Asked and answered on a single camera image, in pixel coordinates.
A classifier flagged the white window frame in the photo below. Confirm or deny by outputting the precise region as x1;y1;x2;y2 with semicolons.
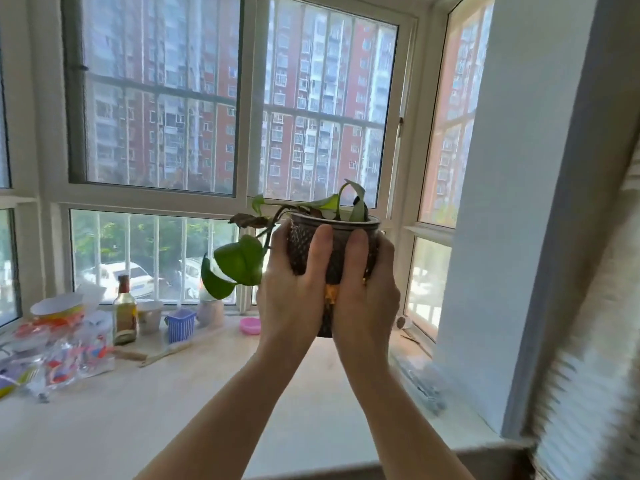
0;0;496;345

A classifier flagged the person's left forearm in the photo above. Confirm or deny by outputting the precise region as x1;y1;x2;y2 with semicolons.
134;340;313;480

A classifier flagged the person's right forearm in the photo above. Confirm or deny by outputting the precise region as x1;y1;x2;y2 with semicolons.
340;352;476;480

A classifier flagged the green pothos plant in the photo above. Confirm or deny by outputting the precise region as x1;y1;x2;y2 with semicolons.
200;179;368;300

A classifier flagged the white parked car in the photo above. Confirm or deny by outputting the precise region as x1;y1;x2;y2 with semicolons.
81;261;156;300

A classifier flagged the dark textured plant pot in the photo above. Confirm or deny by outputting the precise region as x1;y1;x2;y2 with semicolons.
286;212;382;338

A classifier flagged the small blue plastic basket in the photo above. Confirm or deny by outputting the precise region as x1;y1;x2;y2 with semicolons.
164;308;197;344

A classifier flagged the person's right hand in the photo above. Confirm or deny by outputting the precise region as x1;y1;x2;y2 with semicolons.
332;228;401;363

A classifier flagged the brown glass sauce bottle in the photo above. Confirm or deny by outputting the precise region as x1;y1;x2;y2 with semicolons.
112;275;139;346

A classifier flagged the white paper bowl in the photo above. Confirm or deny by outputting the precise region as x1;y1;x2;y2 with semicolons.
30;293;86;326

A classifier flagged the clear printed plastic bag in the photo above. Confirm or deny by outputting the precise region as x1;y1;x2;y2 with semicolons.
0;310;117;403

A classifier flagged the white plastic cup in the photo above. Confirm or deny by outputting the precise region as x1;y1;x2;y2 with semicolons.
136;300;165;335

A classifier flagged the wooden stick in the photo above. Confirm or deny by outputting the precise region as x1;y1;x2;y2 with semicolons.
138;327;226;368

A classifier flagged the white ceramic jar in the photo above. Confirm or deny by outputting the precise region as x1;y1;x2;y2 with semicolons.
196;290;226;329

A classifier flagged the person's left hand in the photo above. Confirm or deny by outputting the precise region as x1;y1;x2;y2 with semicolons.
255;221;334;357

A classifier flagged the white pleated curtain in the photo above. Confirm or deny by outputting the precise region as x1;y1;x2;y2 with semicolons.
527;140;640;480

